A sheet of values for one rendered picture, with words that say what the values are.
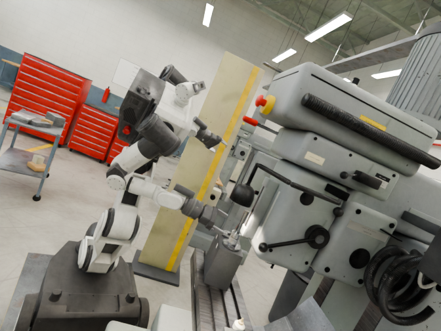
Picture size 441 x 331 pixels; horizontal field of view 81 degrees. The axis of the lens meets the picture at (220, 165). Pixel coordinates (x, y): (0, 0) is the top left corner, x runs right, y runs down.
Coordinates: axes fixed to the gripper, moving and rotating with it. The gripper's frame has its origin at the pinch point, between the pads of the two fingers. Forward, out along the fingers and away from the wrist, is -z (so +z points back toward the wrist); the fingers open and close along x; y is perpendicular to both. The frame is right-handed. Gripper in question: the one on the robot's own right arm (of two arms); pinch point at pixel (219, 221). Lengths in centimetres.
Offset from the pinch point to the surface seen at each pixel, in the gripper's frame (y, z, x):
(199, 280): 20.9, -4.3, -18.8
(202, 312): 11.1, -5.6, -35.3
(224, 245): 5.6, -6.8, -6.9
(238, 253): 3.9, -13.9, -8.6
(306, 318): 1, -48, -25
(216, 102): 20, 24, 149
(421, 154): -75, -27, -11
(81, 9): 294, 531, 804
